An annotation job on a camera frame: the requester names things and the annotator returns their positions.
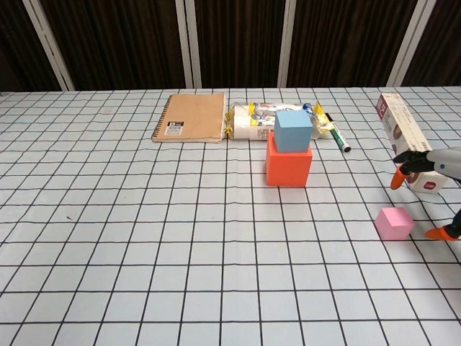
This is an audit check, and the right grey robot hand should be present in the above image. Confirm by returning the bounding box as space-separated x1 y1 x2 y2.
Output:
390 146 461 241

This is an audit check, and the pink foam cube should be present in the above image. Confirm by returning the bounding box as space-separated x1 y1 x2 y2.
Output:
374 206 416 241

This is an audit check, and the light blue foam cube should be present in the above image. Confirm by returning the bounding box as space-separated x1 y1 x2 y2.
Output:
274 110 313 153

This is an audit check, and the orange cube block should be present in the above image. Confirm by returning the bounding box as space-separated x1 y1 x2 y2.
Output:
265 131 313 187

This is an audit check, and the long white carton box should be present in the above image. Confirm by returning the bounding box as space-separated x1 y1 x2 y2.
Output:
375 92 449 195

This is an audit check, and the green marker pen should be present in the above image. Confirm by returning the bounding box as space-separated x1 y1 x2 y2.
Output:
325 112 352 154

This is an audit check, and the brown spiral notebook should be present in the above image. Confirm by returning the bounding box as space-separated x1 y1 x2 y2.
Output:
151 92 227 144

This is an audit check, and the checked light blue tablecloth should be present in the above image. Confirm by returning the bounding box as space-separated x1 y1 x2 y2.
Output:
0 86 461 346

